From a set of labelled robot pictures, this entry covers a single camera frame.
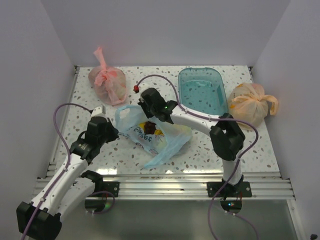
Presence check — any light blue printed plastic bag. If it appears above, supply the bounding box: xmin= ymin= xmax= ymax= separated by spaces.
xmin=114 ymin=105 xmax=192 ymax=169

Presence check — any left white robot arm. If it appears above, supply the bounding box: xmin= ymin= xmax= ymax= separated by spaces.
xmin=16 ymin=116 xmax=118 ymax=240

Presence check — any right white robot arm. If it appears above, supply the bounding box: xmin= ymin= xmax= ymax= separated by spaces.
xmin=138 ymin=87 xmax=246 ymax=197

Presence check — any pink knotted plastic bag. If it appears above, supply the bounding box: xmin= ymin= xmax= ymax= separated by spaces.
xmin=88 ymin=47 xmax=127 ymax=106

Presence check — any orange knotted plastic bag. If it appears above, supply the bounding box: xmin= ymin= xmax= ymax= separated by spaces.
xmin=227 ymin=83 xmax=279 ymax=128

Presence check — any dark red grape bunch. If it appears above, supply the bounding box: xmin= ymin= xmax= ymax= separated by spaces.
xmin=143 ymin=121 xmax=157 ymax=135

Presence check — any teal transparent plastic tray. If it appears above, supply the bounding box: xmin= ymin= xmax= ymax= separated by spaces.
xmin=178 ymin=67 xmax=229 ymax=118

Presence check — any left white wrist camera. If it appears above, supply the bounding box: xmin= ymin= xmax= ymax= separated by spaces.
xmin=90 ymin=105 xmax=106 ymax=118

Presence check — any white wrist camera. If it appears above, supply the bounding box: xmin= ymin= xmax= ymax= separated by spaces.
xmin=90 ymin=105 xmax=106 ymax=118
xmin=133 ymin=85 xmax=141 ymax=94

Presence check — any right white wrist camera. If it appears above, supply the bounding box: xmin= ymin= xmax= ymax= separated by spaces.
xmin=133 ymin=85 xmax=141 ymax=94

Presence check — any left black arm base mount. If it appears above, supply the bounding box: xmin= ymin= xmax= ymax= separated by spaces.
xmin=80 ymin=170 xmax=120 ymax=215

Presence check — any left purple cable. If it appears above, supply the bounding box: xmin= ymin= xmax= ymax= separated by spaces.
xmin=16 ymin=103 xmax=116 ymax=240

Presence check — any purple cable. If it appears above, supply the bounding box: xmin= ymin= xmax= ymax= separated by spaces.
xmin=137 ymin=74 xmax=260 ymax=240
xmin=16 ymin=103 xmax=116 ymax=240

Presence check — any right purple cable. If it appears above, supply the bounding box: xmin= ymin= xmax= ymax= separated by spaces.
xmin=137 ymin=74 xmax=260 ymax=240

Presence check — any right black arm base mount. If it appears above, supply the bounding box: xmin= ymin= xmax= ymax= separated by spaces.
xmin=216 ymin=181 xmax=253 ymax=214

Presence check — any aluminium table front rail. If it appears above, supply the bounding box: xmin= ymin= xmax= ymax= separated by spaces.
xmin=37 ymin=172 xmax=296 ymax=201

